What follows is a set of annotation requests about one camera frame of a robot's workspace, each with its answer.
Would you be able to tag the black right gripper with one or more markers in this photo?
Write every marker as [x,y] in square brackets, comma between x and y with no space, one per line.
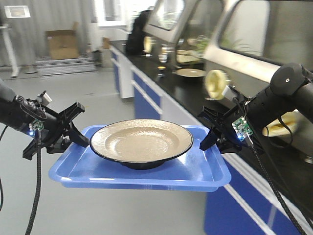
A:
[222,132]

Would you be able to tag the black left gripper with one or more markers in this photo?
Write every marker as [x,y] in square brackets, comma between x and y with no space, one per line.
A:
[59,130]

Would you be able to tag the beige plate with black rim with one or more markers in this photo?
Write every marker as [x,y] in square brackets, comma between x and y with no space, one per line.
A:
[141,143]

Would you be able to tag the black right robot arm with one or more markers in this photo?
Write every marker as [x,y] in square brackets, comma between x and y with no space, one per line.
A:
[291,88]

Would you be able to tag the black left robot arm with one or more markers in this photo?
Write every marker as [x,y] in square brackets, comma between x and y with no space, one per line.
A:
[10,108]

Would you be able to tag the blue white lab cabinet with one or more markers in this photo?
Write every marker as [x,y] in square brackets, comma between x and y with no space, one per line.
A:
[246,205]

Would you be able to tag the green circuit board right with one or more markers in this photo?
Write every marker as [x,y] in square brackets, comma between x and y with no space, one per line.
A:
[242,129]

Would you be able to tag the green circuit board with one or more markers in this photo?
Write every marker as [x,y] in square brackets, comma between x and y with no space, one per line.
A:
[36,125]
[242,129]

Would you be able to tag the green circuit board left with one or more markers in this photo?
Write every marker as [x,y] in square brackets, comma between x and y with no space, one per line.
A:
[36,125]

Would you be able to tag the cream handwheel on fume hood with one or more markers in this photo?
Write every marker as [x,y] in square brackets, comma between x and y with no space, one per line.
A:
[215,83]

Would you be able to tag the beige plate on counter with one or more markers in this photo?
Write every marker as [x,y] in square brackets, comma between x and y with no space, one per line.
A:
[188,72]

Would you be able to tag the cardboard box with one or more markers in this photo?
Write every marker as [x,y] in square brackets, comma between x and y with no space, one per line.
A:
[62,44]

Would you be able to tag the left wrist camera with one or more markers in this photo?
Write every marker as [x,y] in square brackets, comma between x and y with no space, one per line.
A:
[44,98]

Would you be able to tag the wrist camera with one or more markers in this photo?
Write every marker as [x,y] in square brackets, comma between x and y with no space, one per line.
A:
[44,98]
[231,93]

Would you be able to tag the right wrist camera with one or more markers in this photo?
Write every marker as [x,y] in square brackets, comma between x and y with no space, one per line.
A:
[231,93]

